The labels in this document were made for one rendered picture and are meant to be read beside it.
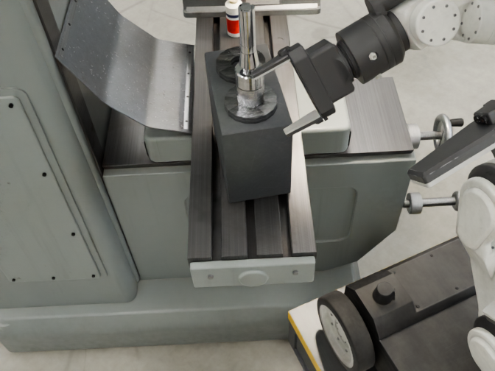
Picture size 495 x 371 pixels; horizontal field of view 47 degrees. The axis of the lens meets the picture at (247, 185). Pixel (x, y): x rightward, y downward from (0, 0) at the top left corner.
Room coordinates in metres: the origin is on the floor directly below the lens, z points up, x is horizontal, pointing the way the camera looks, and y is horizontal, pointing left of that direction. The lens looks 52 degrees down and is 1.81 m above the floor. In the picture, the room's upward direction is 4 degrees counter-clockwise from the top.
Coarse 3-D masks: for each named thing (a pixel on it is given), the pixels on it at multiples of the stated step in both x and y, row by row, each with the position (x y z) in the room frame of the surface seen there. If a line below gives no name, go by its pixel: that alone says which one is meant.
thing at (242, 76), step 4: (260, 64) 0.71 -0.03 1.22; (236, 68) 0.70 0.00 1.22; (240, 68) 0.70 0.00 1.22; (236, 72) 0.70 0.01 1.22; (240, 72) 0.70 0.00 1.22; (244, 72) 0.69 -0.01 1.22; (248, 72) 0.69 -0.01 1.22; (236, 76) 0.69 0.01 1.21; (240, 76) 0.69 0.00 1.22; (244, 76) 0.69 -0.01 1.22; (248, 76) 0.69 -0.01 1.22; (252, 76) 0.68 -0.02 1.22; (240, 80) 0.69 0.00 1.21; (244, 80) 0.68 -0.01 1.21; (248, 80) 0.68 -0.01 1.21; (252, 80) 0.68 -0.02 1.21; (256, 80) 0.68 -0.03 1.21
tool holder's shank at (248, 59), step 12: (240, 12) 0.70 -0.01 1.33; (252, 12) 0.70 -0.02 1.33; (240, 24) 0.70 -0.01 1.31; (252, 24) 0.70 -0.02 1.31; (240, 36) 0.70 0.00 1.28; (252, 36) 0.69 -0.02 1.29; (240, 48) 0.70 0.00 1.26; (252, 48) 0.69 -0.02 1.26; (240, 60) 0.70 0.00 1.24; (252, 60) 0.69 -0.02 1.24
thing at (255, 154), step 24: (264, 48) 0.85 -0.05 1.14; (216, 72) 0.79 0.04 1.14; (216, 96) 0.73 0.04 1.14; (264, 96) 0.71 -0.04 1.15; (216, 120) 0.73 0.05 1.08; (240, 120) 0.66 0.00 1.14; (264, 120) 0.66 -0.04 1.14; (288, 120) 0.66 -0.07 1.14; (240, 144) 0.64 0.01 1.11; (264, 144) 0.65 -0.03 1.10; (288, 144) 0.65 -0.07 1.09; (240, 168) 0.64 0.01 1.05; (264, 168) 0.65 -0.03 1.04; (288, 168) 0.65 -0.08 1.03; (240, 192) 0.64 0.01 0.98; (264, 192) 0.65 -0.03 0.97; (288, 192) 0.65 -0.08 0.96
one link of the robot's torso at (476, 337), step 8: (480, 328) 0.46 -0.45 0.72; (472, 336) 0.46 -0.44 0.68; (480, 336) 0.44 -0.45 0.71; (488, 336) 0.43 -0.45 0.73; (472, 344) 0.44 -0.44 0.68; (480, 344) 0.43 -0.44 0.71; (488, 344) 0.42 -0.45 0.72; (472, 352) 0.43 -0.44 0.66; (480, 352) 0.42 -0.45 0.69; (488, 352) 0.41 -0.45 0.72; (480, 360) 0.41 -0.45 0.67; (488, 360) 0.40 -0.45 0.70; (480, 368) 0.40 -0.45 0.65; (488, 368) 0.39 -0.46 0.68
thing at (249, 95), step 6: (240, 84) 0.69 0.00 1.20; (246, 84) 0.68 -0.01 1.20; (252, 84) 0.68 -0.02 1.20; (258, 84) 0.68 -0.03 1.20; (240, 90) 0.69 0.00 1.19; (246, 90) 0.68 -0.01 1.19; (252, 90) 0.68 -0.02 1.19; (258, 90) 0.68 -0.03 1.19; (240, 96) 0.69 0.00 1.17; (246, 96) 0.68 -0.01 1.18; (252, 96) 0.68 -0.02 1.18; (258, 96) 0.68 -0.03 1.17; (240, 102) 0.69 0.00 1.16; (246, 102) 0.68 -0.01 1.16; (252, 102) 0.68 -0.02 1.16; (258, 102) 0.68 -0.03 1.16
